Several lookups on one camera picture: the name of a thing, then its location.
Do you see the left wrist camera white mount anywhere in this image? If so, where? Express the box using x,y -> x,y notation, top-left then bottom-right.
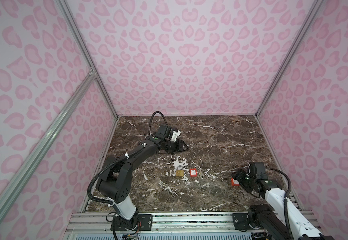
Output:
170,130 -> 181,142

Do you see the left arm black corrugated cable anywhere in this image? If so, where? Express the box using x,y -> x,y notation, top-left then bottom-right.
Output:
86,110 -> 169,206

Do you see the right corner aluminium post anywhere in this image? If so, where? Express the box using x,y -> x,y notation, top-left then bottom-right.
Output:
255,0 -> 326,120

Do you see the left corner aluminium post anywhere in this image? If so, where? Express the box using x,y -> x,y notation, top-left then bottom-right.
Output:
55,0 -> 119,120

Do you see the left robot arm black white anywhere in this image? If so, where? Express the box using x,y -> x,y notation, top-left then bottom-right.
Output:
87,124 -> 188,221

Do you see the brass padlock silver shackle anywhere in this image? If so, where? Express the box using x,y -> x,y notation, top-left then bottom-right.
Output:
175,165 -> 184,178

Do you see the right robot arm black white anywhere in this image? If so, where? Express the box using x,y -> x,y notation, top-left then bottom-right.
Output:
232,162 -> 333,240

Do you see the left diagonal aluminium frame bar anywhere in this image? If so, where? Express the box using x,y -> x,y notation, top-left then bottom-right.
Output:
0,72 -> 97,225

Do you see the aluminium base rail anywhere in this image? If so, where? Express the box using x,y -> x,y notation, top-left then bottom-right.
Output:
62,211 -> 324,240

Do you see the corner aluminium post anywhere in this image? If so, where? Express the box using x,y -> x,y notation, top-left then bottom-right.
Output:
255,0 -> 326,120
55,0 -> 119,120

